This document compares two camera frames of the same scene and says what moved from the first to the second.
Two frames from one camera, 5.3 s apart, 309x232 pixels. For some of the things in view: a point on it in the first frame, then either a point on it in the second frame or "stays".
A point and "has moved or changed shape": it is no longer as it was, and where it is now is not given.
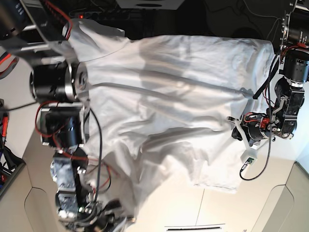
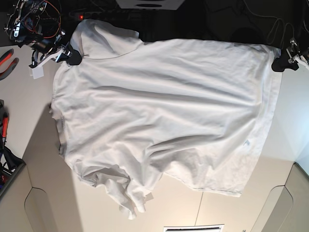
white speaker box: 150,4 stays
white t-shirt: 161,109 has moved or changed shape
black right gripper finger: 236,134 → 281,64
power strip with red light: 105,16 stays
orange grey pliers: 4,74 stays
